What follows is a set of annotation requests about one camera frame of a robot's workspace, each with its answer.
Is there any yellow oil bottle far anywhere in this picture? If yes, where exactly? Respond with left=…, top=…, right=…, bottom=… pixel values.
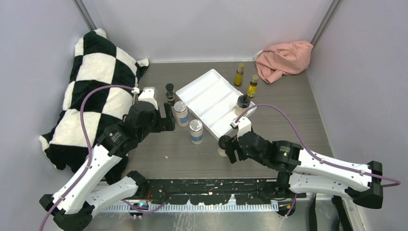
left=234, top=63, right=245, bottom=86

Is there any small dark bottle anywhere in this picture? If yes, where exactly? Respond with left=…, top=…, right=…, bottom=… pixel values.
left=165, top=83, right=174, bottom=92
left=166, top=90, right=175, bottom=106

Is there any silver lid jar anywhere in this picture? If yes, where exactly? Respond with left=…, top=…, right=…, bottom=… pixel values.
left=189, top=119, right=203, bottom=145
left=174, top=101, right=189, bottom=127

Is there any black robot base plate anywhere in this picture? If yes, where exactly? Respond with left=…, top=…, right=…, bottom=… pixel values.
left=129, top=179, right=294, bottom=205

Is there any black strap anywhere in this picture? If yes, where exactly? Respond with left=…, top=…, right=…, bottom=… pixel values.
left=306, top=196, right=354, bottom=231

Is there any white divided plastic tray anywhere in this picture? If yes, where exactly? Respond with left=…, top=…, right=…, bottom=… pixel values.
left=176, top=69, right=242, bottom=140

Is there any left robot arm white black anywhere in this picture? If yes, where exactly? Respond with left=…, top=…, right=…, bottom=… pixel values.
left=39, top=101, right=176, bottom=231

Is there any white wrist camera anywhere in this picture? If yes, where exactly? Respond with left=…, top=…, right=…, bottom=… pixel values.
left=230, top=116, right=252, bottom=139
left=131, top=87, right=159, bottom=110

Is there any small dark bottle far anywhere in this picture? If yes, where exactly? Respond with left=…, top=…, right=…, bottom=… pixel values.
left=165, top=83, right=174, bottom=92

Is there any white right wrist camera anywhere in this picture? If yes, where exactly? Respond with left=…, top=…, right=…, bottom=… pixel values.
left=230, top=116, right=252, bottom=139

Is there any small dark bottle near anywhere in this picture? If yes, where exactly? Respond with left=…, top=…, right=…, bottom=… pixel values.
left=166, top=90, right=175, bottom=106

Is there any pink cloth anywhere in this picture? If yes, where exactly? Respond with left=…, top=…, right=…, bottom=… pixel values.
left=255, top=41, right=314, bottom=84

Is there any black cap jar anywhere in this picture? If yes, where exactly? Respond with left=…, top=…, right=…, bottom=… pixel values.
left=234, top=95, right=251, bottom=116
left=217, top=145, right=227, bottom=157

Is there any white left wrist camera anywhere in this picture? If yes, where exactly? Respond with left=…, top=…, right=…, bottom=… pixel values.
left=131, top=87, right=159, bottom=110

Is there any yellow oil bottle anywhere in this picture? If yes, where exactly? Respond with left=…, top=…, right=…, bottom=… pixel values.
left=234, top=63, right=245, bottom=86
left=247, top=75, right=259, bottom=98

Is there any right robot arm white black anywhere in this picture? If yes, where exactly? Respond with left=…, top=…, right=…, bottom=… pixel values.
left=218, top=132, right=383, bottom=209

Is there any black white checkered blanket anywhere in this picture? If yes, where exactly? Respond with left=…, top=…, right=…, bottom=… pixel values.
left=39, top=28, right=150, bottom=172

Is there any yellow oil bottle near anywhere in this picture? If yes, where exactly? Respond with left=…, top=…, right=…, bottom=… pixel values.
left=247, top=75, right=259, bottom=98

